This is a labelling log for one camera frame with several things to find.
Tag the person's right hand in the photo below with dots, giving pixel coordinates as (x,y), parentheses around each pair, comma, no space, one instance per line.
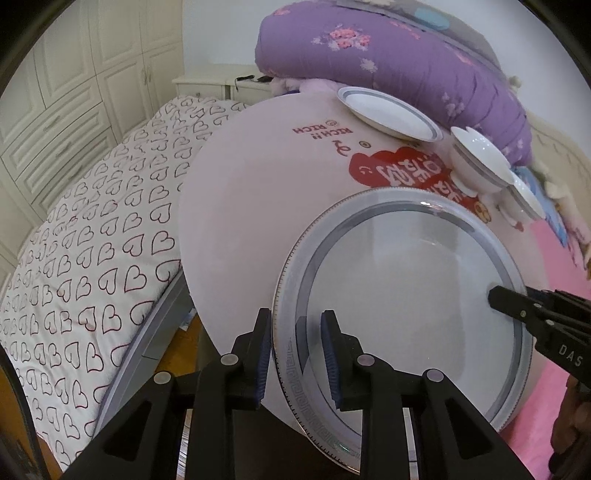
(577,420)

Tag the blue cartoon cloth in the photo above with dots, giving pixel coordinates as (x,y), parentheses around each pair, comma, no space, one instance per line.
(556,221)

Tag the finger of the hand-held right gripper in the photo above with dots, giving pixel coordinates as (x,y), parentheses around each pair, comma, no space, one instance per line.
(510,302)

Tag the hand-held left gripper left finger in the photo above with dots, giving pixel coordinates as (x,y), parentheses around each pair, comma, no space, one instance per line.
(263,355)

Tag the small grey-rimmed plate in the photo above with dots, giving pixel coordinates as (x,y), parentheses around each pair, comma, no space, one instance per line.
(388,111)

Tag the white nightstand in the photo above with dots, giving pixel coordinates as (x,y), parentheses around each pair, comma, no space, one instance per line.
(207,87)

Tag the pink blanket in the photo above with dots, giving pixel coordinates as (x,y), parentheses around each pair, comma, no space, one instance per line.
(554,258)

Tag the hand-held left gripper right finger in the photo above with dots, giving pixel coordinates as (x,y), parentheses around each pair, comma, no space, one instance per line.
(329,355)

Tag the purple floral quilt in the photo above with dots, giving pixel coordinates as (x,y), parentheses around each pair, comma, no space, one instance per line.
(392,50)

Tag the round pink table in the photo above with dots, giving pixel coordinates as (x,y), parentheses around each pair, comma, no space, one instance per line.
(254,207)

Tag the white bowl with grey rim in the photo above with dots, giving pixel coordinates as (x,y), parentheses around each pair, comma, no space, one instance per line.
(526,199)
(480,152)

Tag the grey printed quilt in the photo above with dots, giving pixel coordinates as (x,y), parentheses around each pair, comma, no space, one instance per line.
(461,27)

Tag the white wardrobe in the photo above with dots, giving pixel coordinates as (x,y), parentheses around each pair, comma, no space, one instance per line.
(69,69)

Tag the large grey-rimmed plate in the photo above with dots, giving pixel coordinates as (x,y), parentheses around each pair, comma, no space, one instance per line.
(406,277)

